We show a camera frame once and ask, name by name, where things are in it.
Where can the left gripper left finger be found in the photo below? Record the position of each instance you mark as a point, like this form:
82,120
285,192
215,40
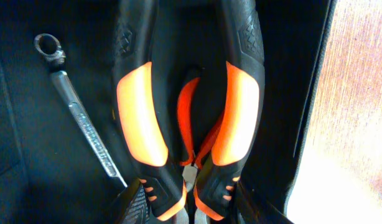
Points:
130,207

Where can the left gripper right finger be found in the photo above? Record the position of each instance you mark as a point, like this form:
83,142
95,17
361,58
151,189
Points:
253,209

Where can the orange black long-nose pliers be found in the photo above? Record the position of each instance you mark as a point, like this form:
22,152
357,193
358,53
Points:
164,186

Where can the small red cutting pliers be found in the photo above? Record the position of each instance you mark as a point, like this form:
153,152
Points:
192,161

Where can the silver ring spanner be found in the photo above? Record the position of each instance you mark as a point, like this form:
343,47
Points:
51,50

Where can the dark green open box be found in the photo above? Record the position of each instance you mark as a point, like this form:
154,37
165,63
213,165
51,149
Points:
48,172

